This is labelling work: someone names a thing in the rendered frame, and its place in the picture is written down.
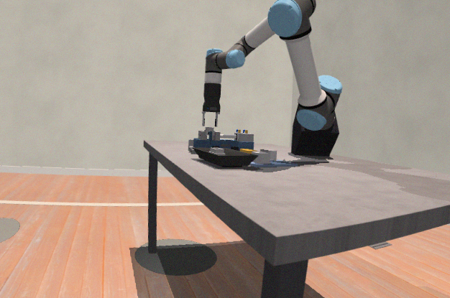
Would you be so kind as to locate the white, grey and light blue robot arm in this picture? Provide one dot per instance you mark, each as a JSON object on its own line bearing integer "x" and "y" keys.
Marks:
{"x": 289, "y": 19}

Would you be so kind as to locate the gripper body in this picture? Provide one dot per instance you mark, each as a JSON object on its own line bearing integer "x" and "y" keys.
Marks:
{"x": 212, "y": 92}

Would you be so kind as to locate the yellow-orange block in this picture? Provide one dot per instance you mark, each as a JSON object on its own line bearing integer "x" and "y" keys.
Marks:
{"x": 247, "y": 150}

